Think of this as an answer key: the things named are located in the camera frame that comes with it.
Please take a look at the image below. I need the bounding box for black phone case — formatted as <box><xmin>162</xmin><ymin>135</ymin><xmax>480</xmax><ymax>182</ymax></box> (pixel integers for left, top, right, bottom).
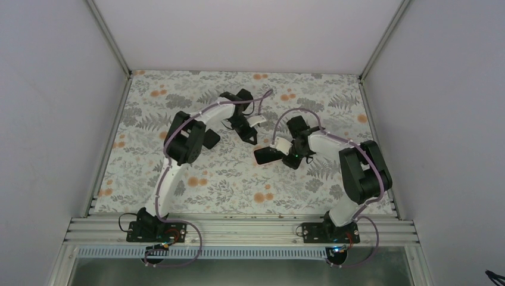
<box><xmin>202</xmin><ymin>129</ymin><xmax>221</xmax><ymax>150</ymax></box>

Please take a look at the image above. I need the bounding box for black smartphone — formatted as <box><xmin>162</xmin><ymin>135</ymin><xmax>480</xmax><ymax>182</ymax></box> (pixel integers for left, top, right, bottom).
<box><xmin>253</xmin><ymin>147</ymin><xmax>284</xmax><ymax>165</ymax></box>

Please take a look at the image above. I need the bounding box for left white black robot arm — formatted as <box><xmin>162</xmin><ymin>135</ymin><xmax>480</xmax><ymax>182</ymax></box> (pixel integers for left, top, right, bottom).
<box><xmin>125</xmin><ymin>89</ymin><xmax>271</xmax><ymax>241</ymax></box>

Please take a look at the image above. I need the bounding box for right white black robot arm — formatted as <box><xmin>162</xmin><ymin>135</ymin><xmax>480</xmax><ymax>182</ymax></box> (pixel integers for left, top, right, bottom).
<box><xmin>273</xmin><ymin>116</ymin><xmax>392</xmax><ymax>243</ymax></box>

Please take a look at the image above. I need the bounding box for floral patterned table mat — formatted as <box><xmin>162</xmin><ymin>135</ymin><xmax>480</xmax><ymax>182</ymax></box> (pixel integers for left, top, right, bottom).
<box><xmin>94</xmin><ymin>70</ymin><xmax>372</xmax><ymax>215</ymax></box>

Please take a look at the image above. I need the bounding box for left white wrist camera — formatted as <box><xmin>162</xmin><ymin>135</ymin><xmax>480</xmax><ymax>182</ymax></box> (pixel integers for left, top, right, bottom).
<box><xmin>247</xmin><ymin>115</ymin><xmax>267</xmax><ymax>128</ymax></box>

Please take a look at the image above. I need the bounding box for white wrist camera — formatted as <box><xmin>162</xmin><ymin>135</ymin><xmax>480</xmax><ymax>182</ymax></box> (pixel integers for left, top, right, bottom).
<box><xmin>272</xmin><ymin>137</ymin><xmax>292</xmax><ymax>156</ymax></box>
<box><xmin>247</xmin><ymin>115</ymin><xmax>267</xmax><ymax>128</ymax></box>

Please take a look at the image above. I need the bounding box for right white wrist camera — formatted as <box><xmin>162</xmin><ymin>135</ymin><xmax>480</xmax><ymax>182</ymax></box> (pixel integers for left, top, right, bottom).
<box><xmin>272</xmin><ymin>137</ymin><xmax>292</xmax><ymax>156</ymax></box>

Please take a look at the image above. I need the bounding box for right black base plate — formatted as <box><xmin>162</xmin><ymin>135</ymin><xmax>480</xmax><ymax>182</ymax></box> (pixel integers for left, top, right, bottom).
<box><xmin>300</xmin><ymin>222</ymin><xmax>360</xmax><ymax>244</ymax></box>

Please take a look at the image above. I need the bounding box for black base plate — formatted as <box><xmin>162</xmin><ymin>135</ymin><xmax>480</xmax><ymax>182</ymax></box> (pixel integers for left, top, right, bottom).
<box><xmin>300</xmin><ymin>222</ymin><xmax>360</xmax><ymax>244</ymax></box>
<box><xmin>126</xmin><ymin>222</ymin><xmax>187</xmax><ymax>243</ymax></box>

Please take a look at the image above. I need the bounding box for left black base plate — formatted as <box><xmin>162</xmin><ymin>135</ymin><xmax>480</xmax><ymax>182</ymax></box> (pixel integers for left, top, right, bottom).
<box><xmin>126</xmin><ymin>222</ymin><xmax>187</xmax><ymax>243</ymax></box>

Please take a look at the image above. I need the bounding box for aluminium frame rail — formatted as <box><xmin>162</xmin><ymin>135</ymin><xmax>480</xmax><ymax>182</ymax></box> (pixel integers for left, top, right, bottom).
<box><xmin>64</xmin><ymin>214</ymin><xmax>420</xmax><ymax>247</ymax></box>

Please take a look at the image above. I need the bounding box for slotted grey cable duct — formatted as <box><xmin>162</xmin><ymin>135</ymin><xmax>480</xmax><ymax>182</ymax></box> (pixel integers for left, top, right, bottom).
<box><xmin>76</xmin><ymin>245</ymin><xmax>326</xmax><ymax>260</ymax></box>

